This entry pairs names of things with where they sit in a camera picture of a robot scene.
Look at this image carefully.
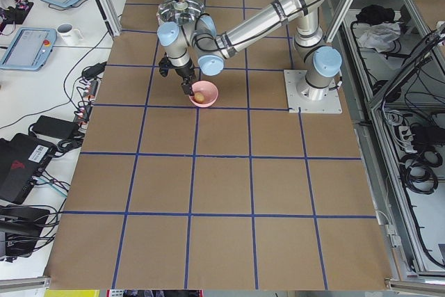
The black power brick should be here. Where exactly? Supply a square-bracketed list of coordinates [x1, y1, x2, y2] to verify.
[28, 115, 79, 140]

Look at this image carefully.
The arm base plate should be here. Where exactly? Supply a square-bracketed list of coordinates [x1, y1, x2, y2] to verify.
[284, 70, 342, 114]

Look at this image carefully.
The blue teach pendant near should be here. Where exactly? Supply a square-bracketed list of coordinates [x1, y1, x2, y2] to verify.
[1, 27, 57, 71]

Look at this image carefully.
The brown egg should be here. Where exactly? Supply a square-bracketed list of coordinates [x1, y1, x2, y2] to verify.
[194, 92, 205, 104]

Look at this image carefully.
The black device box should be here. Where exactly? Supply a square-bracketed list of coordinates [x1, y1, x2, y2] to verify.
[1, 205, 49, 262]

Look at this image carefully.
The pink bowl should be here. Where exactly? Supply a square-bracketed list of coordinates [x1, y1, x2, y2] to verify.
[188, 81, 219, 108]

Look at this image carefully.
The white mug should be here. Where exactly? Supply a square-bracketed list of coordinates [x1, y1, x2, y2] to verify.
[56, 23, 83, 47]

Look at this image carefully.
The glass pot lid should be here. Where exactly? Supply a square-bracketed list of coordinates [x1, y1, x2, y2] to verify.
[158, 0, 205, 26]

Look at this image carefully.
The mint green cooking pot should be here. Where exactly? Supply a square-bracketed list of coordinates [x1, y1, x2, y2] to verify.
[156, 0, 206, 26]

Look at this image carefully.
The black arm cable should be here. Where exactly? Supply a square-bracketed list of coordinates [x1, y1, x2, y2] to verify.
[193, 15, 230, 60]

